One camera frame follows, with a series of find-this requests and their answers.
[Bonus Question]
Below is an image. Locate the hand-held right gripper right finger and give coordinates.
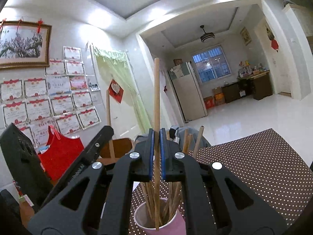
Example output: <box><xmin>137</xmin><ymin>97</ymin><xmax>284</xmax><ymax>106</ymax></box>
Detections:
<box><xmin>159</xmin><ymin>128</ymin><xmax>288</xmax><ymax>235</ymax></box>

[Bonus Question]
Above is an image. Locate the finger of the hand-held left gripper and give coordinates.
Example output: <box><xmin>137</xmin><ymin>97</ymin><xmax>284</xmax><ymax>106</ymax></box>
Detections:
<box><xmin>40</xmin><ymin>125</ymin><xmax>115</xmax><ymax>208</ymax></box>

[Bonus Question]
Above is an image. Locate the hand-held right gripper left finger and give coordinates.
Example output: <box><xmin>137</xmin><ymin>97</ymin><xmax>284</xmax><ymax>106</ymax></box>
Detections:
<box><xmin>27</xmin><ymin>128</ymin><xmax>155</xmax><ymax>235</ymax></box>

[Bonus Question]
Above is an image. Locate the bunch of chopsticks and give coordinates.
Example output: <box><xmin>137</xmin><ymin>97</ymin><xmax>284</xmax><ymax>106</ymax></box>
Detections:
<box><xmin>139</xmin><ymin>126</ymin><xmax>205</xmax><ymax>228</ymax></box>

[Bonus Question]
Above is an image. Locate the wooden chopstick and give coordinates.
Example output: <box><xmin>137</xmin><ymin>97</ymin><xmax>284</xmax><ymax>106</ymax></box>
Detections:
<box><xmin>154</xmin><ymin>58</ymin><xmax>160</xmax><ymax>231</ymax></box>

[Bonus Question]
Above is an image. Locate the pink cup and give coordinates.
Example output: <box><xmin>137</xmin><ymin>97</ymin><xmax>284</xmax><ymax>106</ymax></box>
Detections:
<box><xmin>134</xmin><ymin>197</ymin><xmax>187</xmax><ymax>235</ymax></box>

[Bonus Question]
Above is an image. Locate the wooden chair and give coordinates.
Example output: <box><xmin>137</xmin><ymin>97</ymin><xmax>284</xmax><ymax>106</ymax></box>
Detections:
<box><xmin>100</xmin><ymin>138</ymin><xmax>134</xmax><ymax>159</ymax></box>

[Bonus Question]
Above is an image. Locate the grey jacket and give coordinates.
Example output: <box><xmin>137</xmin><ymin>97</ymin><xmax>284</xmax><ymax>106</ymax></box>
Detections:
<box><xmin>169</xmin><ymin>126</ymin><xmax>211</xmax><ymax>147</ymax></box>

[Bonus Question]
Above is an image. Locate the red gift bag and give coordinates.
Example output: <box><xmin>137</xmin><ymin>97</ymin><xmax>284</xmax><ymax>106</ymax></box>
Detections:
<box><xmin>37</xmin><ymin>125</ymin><xmax>85</xmax><ymax>182</ymax></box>

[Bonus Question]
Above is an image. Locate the silver refrigerator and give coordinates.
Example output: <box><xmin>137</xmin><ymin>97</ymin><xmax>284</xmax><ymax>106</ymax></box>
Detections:
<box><xmin>167</xmin><ymin>61</ymin><xmax>208</xmax><ymax>122</ymax></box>

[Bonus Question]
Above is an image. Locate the brown polka dot table mat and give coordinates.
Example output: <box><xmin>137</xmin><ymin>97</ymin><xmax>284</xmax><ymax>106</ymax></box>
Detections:
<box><xmin>127</xmin><ymin>128</ymin><xmax>312</xmax><ymax>235</ymax></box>

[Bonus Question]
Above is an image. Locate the light green curtain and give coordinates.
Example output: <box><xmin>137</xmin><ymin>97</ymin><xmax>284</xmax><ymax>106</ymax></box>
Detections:
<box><xmin>93</xmin><ymin>46</ymin><xmax>152</xmax><ymax>134</ymax></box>

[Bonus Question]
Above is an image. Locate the barred window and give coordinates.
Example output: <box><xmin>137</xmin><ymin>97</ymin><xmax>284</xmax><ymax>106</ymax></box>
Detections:
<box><xmin>191</xmin><ymin>45</ymin><xmax>231</xmax><ymax>83</ymax></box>

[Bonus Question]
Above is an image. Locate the framed blossom painting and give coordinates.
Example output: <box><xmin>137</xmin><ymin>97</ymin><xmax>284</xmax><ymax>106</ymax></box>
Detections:
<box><xmin>0</xmin><ymin>21</ymin><xmax>52</xmax><ymax>69</ymax></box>

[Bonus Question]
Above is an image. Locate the dark wooden desk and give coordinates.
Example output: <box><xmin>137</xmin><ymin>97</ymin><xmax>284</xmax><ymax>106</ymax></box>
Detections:
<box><xmin>221</xmin><ymin>70</ymin><xmax>273</xmax><ymax>103</ymax></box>

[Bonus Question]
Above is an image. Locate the cluster of bottles and toys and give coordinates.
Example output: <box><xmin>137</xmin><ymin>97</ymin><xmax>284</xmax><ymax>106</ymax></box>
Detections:
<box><xmin>237</xmin><ymin>60</ymin><xmax>269</xmax><ymax>77</ymax></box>

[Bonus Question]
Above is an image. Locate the round ceiling fan lamp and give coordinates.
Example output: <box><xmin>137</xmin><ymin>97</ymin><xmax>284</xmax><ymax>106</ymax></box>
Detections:
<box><xmin>199</xmin><ymin>25</ymin><xmax>216</xmax><ymax>43</ymax></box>

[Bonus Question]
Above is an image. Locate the white door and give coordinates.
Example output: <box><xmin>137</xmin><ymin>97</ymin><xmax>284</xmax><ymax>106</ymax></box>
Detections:
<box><xmin>254</xmin><ymin>17</ymin><xmax>292</xmax><ymax>96</ymax></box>

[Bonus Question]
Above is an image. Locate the red hanging door decoration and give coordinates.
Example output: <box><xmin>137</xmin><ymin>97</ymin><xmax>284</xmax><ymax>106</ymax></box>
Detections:
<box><xmin>266</xmin><ymin>26</ymin><xmax>279</xmax><ymax>52</ymax></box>

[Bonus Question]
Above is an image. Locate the red diamond wall decoration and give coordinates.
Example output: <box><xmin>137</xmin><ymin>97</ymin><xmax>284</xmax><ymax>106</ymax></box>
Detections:
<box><xmin>108</xmin><ymin>79</ymin><xmax>124</xmax><ymax>104</ymax></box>

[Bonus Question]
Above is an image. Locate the wall of award certificates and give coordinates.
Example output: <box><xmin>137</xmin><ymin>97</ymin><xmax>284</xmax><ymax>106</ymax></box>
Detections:
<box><xmin>0</xmin><ymin>46</ymin><xmax>101</xmax><ymax>147</ymax></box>

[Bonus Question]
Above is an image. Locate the gold framed wall picture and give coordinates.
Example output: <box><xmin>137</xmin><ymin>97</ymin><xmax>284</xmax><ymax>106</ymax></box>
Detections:
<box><xmin>240</xmin><ymin>27</ymin><xmax>252</xmax><ymax>46</ymax></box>

